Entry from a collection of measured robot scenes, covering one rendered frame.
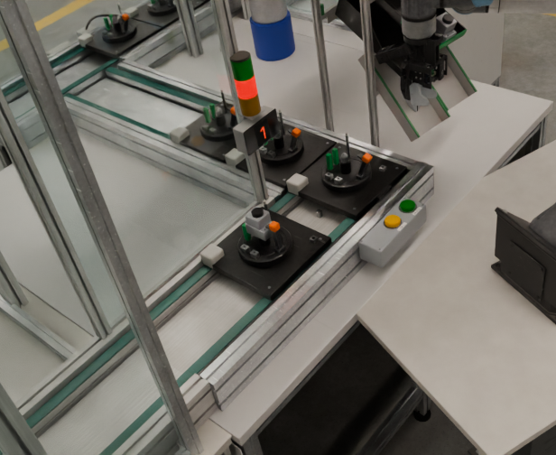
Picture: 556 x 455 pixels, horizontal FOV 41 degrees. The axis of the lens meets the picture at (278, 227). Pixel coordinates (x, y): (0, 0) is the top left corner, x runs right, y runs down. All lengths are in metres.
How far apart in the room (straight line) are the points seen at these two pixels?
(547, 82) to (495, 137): 1.93
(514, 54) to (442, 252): 2.68
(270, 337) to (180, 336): 0.23
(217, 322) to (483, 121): 1.12
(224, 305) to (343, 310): 0.30
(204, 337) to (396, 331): 0.46
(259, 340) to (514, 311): 0.61
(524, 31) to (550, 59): 0.36
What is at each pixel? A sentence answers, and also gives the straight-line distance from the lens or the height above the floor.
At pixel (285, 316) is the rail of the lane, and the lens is 1.74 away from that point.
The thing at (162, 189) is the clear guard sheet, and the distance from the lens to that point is 1.76.
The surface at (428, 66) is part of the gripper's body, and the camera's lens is 1.73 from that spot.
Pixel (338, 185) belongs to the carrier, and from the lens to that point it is 2.00.
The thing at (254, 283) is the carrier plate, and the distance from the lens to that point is 1.80.
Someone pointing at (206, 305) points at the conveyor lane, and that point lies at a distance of 1.86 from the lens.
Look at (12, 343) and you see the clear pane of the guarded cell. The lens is 1.19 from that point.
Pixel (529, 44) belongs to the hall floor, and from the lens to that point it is 4.63.
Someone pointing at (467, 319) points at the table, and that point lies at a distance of 1.82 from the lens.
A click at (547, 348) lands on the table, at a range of 1.79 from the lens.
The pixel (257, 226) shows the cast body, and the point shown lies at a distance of 1.80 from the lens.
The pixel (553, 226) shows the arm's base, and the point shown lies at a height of 1.05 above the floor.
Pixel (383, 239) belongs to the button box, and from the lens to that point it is 1.87.
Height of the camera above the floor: 2.24
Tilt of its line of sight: 41 degrees down
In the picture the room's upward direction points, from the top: 11 degrees counter-clockwise
